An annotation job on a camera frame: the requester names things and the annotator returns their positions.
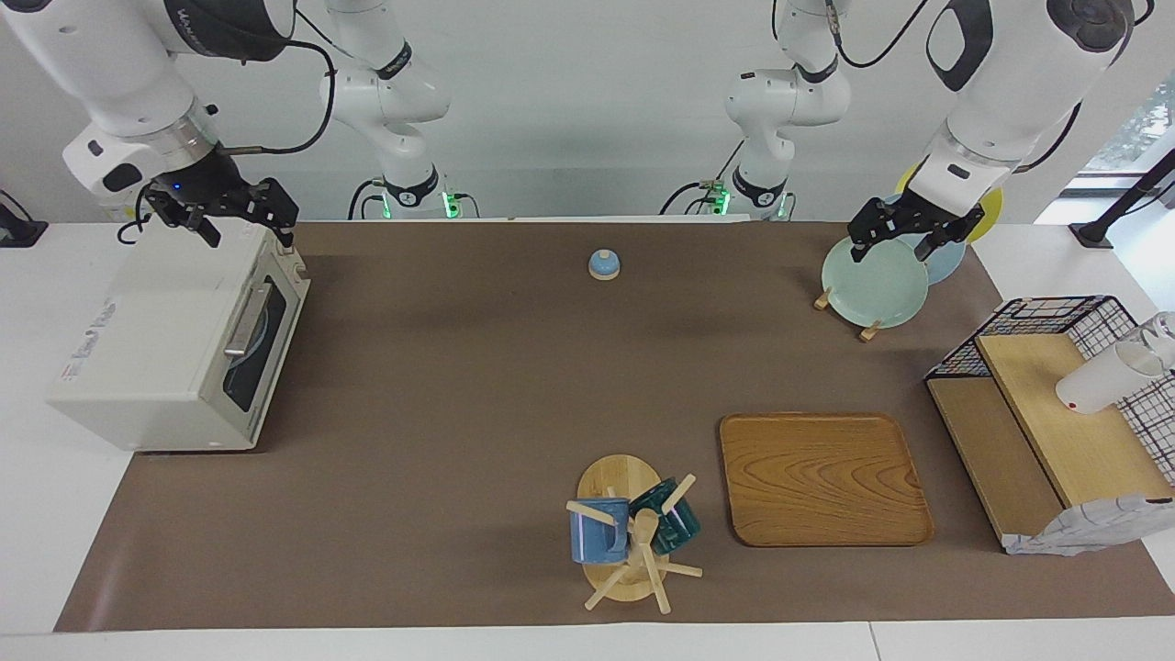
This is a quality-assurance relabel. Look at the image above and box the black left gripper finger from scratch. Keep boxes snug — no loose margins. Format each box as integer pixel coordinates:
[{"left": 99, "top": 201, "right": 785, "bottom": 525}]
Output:
[
  {"left": 848, "top": 209, "right": 884, "bottom": 264},
  {"left": 913, "top": 207, "right": 985, "bottom": 263}
]

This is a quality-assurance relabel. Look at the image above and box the small light blue plate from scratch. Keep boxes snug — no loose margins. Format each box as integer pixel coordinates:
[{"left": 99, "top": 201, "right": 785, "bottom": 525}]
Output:
[{"left": 228, "top": 292, "right": 276, "bottom": 370}]

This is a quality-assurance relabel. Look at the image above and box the glass oven door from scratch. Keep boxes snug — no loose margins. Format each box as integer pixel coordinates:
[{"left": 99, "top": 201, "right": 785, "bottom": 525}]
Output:
[{"left": 223, "top": 241, "right": 311, "bottom": 443}]

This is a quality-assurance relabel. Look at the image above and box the cream toaster oven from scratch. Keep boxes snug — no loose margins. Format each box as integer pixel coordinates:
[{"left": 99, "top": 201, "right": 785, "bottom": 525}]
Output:
[{"left": 48, "top": 220, "right": 311, "bottom": 453}]

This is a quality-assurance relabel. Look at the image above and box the large light blue plate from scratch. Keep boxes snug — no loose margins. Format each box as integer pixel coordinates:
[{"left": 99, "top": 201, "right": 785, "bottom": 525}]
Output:
[{"left": 879, "top": 193, "right": 967, "bottom": 286}]

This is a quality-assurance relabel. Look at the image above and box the mint green plate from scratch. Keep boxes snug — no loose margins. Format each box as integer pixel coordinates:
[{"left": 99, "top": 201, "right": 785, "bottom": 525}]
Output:
[{"left": 822, "top": 234, "right": 930, "bottom": 329}]

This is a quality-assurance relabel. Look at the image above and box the yellow plate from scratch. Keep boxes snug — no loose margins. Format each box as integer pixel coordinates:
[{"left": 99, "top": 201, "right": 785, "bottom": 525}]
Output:
[{"left": 895, "top": 163, "right": 1003, "bottom": 244}]

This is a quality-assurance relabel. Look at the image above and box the wooden plate rack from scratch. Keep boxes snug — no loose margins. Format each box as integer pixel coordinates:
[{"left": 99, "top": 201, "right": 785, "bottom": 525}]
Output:
[{"left": 813, "top": 286, "right": 884, "bottom": 342}]

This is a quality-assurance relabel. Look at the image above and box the black metal stand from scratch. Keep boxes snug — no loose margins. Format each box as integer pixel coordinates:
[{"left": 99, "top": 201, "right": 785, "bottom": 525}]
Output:
[{"left": 1069, "top": 147, "right": 1175, "bottom": 249}]

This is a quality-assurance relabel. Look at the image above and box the white cup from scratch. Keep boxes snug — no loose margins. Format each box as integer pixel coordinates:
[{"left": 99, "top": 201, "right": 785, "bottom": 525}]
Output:
[{"left": 1056, "top": 340, "right": 1167, "bottom": 414}]

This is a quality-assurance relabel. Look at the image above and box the clear glass cup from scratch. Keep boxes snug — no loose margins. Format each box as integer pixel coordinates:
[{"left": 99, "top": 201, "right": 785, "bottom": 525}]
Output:
[{"left": 1138, "top": 312, "right": 1175, "bottom": 370}]

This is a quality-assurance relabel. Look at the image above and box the wooden tray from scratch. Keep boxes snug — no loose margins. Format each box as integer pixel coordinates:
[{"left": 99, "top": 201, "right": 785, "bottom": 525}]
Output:
[{"left": 719, "top": 412, "right": 935, "bottom": 548}]

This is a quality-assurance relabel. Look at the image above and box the brown table mat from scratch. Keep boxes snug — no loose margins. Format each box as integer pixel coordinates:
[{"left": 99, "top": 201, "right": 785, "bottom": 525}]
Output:
[{"left": 53, "top": 220, "right": 1175, "bottom": 633}]

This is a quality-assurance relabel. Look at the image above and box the white checked cloth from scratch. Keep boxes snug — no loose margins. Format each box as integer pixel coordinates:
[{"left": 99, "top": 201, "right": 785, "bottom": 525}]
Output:
[{"left": 1002, "top": 372, "right": 1175, "bottom": 556}]

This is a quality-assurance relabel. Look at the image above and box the dark green mug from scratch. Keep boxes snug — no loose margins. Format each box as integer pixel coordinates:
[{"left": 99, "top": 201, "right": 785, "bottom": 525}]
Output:
[{"left": 629, "top": 477, "right": 701, "bottom": 555}]

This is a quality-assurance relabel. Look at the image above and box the wooden mug tree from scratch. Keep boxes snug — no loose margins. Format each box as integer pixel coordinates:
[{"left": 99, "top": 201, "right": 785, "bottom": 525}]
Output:
[{"left": 565, "top": 454, "right": 704, "bottom": 614}]

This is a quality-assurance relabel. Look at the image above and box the blue mug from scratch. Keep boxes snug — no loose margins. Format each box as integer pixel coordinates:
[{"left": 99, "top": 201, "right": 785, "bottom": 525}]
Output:
[{"left": 570, "top": 498, "right": 631, "bottom": 565}]

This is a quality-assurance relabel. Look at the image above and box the black oven power cable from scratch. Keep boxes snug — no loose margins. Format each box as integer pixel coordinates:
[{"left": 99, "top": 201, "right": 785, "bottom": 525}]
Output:
[{"left": 117, "top": 184, "right": 152, "bottom": 244}]

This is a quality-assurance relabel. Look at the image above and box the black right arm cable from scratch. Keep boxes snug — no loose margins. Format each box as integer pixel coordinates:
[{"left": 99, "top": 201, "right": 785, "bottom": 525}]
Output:
[{"left": 220, "top": 0, "right": 337, "bottom": 155}]

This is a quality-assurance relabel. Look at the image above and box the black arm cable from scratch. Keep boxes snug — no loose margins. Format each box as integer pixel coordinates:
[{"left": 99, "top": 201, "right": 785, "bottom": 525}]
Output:
[
  {"left": 824, "top": 0, "right": 939, "bottom": 71},
  {"left": 220, "top": 0, "right": 337, "bottom": 155}
]

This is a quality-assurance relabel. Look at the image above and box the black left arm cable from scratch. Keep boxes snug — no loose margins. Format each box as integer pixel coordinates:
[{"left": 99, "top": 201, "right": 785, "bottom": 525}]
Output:
[{"left": 824, "top": 0, "right": 939, "bottom": 71}]

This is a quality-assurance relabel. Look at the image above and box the black clamp mount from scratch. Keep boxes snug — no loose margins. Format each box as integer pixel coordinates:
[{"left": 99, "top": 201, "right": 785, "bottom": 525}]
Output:
[{"left": 0, "top": 191, "right": 49, "bottom": 247}]

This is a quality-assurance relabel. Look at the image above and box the wire and wood shelf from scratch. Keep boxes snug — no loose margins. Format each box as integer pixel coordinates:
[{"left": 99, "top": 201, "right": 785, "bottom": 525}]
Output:
[{"left": 924, "top": 295, "right": 1175, "bottom": 552}]

